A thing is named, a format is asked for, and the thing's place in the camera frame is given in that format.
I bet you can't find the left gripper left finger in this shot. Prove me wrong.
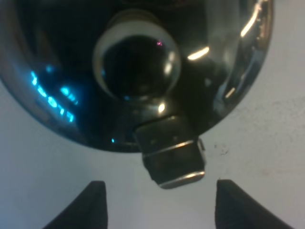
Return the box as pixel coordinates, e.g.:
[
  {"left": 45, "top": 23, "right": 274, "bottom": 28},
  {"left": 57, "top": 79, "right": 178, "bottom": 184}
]
[{"left": 45, "top": 181, "right": 108, "bottom": 229}]

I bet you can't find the stainless steel teapot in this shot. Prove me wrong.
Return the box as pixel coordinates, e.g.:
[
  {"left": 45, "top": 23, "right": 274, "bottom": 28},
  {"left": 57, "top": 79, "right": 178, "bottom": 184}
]
[{"left": 0, "top": 0, "right": 274, "bottom": 189}]

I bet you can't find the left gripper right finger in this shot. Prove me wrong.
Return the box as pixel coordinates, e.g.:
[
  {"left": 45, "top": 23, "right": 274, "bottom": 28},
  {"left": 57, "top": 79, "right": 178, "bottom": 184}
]
[{"left": 215, "top": 179, "right": 291, "bottom": 229}]

